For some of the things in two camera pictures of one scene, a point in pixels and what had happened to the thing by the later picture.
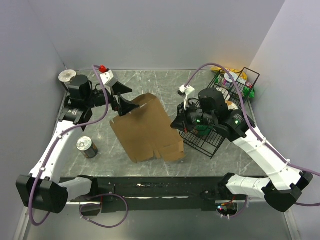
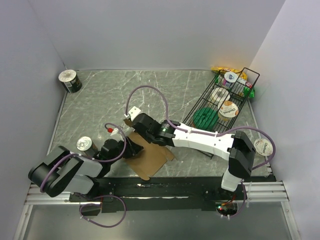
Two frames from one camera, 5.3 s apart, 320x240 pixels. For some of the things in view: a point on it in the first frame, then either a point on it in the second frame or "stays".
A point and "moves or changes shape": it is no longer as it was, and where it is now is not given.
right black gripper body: x=194 y=116 → x=150 y=139
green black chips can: x=66 y=76 stays
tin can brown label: x=87 y=147 stays
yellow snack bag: x=242 y=75 stays
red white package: x=248 y=84 stays
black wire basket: x=235 y=85 stays
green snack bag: x=248 y=92 stays
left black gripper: x=123 y=107 → x=132 y=148
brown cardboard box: x=146 y=133 moves or changes shape
